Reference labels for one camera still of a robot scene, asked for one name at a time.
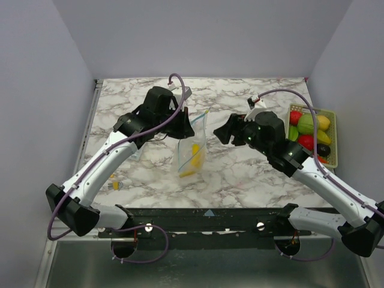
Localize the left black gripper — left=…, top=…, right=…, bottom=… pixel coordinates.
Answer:
left=155, top=106, right=195, bottom=140

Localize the clear zip top bag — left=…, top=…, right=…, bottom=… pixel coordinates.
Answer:
left=172, top=109, right=210, bottom=178

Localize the yellow toy banana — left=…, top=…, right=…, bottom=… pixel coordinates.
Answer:
left=178, top=143, right=206, bottom=178

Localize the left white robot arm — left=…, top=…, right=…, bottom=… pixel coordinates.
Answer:
left=46, top=86, right=194, bottom=237

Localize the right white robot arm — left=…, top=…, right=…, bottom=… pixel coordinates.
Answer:
left=214, top=112, right=383, bottom=257

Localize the green toy pepper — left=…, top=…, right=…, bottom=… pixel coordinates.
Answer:
left=287, top=125, right=299, bottom=142

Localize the red toy strawberry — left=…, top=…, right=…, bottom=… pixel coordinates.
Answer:
left=289, top=110, right=302, bottom=126

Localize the green toy cabbage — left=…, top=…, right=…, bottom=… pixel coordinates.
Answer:
left=296, top=113, right=317, bottom=135

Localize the red toy tomato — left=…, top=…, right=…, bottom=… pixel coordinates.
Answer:
left=297, top=134, right=314, bottom=151

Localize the yellow toy starfruit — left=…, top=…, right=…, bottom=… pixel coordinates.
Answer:
left=317, top=130, right=332, bottom=146

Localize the dark purple toy eggplant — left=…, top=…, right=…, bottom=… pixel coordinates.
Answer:
left=316, top=143, right=331, bottom=157

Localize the red toy chili pepper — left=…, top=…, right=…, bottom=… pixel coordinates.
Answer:
left=317, top=155, right=328, bottom=164

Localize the beige plastic basket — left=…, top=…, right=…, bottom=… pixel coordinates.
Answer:
left=285, top=103, right=338, bottom=169

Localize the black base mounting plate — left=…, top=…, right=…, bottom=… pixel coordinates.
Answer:
left=98, top=207, right=295, bottom=250

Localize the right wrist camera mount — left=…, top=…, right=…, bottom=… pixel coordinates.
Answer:
left=244, top=97, right=267, bottom=121

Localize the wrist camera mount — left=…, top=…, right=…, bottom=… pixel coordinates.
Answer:
left=244, top=97, right=267, bottom=121
left=168, top=83, right=192, bottom=104

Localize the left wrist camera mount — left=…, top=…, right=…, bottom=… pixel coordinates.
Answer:
left=168, top=83, right=192, bottom=104

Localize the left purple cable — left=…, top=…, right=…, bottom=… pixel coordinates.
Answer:
left=47, top=73, right=187, bottom=265

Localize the purple cable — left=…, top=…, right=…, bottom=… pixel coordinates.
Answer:
left=257, top=88, right=384, bottom=261
left=47, top=73, right=187, bottom=265

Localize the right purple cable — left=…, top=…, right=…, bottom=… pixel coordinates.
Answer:
left=257, top=88, right=384, bottom=261

